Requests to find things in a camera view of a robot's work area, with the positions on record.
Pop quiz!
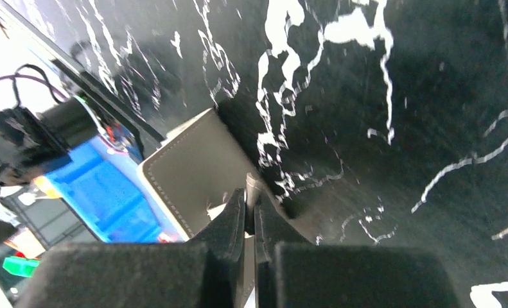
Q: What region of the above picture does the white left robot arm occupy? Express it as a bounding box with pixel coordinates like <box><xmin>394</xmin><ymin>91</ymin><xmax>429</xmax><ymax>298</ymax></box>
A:
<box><xmin>0</xmin><ymin>98</ymin><xmax>99</xmax><ymax>186</ymax></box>

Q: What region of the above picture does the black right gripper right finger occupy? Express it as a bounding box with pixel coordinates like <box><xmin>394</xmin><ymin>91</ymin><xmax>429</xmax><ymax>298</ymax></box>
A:
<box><xmin>253</xmin><ymin>200</ymin><xmax>459</xmax><ymax>307</ymax></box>

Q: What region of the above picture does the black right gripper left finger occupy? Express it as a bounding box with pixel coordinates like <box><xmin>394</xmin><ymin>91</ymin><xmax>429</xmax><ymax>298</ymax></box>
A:
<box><xmin>16</xmin><ymin>189</ymin><xmax>245</xmax><ymax>307</ymax></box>

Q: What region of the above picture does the grey blue card holder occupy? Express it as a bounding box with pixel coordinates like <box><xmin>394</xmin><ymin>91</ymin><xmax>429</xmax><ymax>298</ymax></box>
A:
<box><xmin>137</xmin><ymin>108</ymin><xmax>261</xmax><ymax>241</ymax></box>

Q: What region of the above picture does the green small object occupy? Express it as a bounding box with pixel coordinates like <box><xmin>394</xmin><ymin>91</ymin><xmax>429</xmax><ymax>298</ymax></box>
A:
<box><xmin>2</xmin><ymin>256</ymin><xmax>40</xmax><ymax>278</ymax></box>

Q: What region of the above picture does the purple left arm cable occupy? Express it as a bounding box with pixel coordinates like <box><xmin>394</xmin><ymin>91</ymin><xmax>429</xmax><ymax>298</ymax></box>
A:
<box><xmin>0</xmin><ymin>64</ymin><xmax>69</xmax><ymax>107</ymax></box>

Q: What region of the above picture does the blue plastic bin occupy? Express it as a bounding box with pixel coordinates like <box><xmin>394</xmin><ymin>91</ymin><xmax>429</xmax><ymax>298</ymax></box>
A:
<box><xmin>45</xmin><ymin>137</ymin><xmax>185</xmax><ymax>243</ymax></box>

